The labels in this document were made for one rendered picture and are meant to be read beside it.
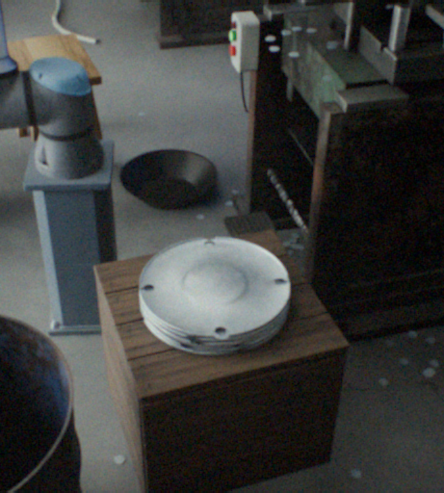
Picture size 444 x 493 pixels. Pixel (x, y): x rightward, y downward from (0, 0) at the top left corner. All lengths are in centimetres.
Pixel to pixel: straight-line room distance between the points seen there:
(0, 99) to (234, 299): 62
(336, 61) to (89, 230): 67
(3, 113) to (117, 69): 160
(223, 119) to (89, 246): 116
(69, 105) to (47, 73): 8
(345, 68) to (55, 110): 62
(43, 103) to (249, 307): 59
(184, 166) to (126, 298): 104
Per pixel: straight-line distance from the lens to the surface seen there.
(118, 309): 155
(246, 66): 207
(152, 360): 145
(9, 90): 167
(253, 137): 219
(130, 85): 312
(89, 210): 178
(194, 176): 253
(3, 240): 235
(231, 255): 160
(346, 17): 184
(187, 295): 150
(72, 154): 173
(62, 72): 168
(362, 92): 169
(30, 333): 136
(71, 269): 189
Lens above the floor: 140
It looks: 38 degrees down
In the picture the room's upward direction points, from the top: 1 degrees clockwise
